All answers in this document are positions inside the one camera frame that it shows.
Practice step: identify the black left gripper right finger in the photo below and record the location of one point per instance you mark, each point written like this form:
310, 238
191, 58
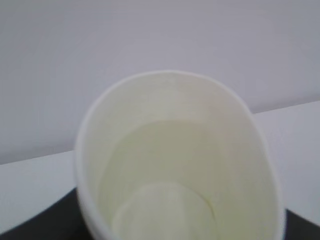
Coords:
298, 228

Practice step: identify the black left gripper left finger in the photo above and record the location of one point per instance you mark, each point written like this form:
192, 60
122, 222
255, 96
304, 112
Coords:
61, 221

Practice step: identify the white paper cup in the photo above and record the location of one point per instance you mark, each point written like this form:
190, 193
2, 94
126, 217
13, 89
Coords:
171, 155

